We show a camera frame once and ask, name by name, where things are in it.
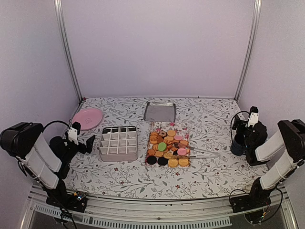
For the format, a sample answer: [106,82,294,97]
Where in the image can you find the yellow round biscuit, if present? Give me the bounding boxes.
[167,158,179,168]
[178,159,189,167]

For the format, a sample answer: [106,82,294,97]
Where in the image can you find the pink plate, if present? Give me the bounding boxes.
[72,108,103,130]

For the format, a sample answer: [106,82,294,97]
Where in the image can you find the chocolate sprinkle donut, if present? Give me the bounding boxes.
[159,130,167,137]

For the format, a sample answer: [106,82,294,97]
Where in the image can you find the aluminium frame post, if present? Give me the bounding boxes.
[234,0,263,102]
[54,0,83,104]

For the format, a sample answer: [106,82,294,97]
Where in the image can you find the pink sandwich cookie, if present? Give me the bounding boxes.
[174,135,183,141]

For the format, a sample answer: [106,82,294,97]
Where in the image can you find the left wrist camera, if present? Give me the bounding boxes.
[65,122,81,146]

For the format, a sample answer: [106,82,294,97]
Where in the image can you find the floral cookie tray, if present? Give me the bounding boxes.
[145,122,190,169]

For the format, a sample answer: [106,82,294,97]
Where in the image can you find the yellow round biscuit right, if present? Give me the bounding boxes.
[178,159,189,167]

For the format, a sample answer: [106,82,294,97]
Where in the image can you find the yellow round biscuit left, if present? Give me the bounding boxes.
[167,158,179,168]

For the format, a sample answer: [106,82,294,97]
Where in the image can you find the right aluminium frame post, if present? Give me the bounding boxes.
[234,0,263,102]

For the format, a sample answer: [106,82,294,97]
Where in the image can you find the green round cookie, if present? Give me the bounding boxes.
[158,142,167,151]

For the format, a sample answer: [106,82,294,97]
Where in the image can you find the black sandwich cookie right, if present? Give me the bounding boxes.
[157,157,168,166]

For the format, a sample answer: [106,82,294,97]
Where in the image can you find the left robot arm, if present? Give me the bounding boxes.
[0,122,95,207]

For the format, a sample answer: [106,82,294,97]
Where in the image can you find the pink round cookie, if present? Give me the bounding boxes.
[177,148,187,156]

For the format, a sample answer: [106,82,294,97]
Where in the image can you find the front aluminium rail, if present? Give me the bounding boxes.
[20,185,300,229]

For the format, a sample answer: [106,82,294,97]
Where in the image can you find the dark blue mug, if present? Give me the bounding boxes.
[230,138,246,156]

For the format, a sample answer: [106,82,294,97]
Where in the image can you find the floral tablecloth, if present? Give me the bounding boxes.
[64,97,268,200]

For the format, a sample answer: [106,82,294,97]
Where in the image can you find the metal serving tongs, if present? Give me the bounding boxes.
[173,143,220,159]

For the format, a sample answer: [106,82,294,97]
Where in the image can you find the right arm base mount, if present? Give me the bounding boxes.
[229,194,271,213]

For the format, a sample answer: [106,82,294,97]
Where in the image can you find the silver metal tray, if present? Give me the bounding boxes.
[143,102,176,123]

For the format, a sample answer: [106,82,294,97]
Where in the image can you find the left aluminium frame post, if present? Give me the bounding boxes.
[54,0,83,104]

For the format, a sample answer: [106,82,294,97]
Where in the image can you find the black camera cable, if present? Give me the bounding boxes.
[42,120,72,136]

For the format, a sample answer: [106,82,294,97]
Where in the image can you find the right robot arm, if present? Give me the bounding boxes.
[244,119,305,208]

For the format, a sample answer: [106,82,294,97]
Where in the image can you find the black sandwich cookie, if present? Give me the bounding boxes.
[146,156,157,165]
[157,157,168,166]

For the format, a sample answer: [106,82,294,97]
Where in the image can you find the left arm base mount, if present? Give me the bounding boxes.
[46,191,88,213]

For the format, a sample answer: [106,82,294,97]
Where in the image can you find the black sandwich cookie left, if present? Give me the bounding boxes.
[146,156,157,165]

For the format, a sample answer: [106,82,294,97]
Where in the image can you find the pink divided cookie tin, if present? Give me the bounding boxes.
[99,126,138,162]

